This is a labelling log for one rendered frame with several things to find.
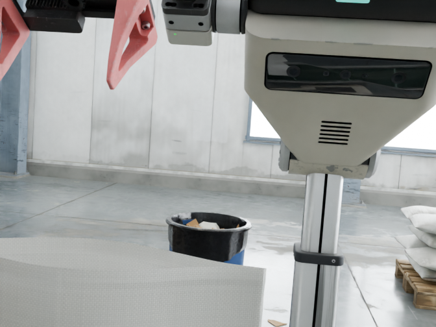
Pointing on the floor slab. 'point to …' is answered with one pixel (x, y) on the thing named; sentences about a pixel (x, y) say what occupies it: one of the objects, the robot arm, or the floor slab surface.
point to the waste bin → (209, 236)
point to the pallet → (416, 285)
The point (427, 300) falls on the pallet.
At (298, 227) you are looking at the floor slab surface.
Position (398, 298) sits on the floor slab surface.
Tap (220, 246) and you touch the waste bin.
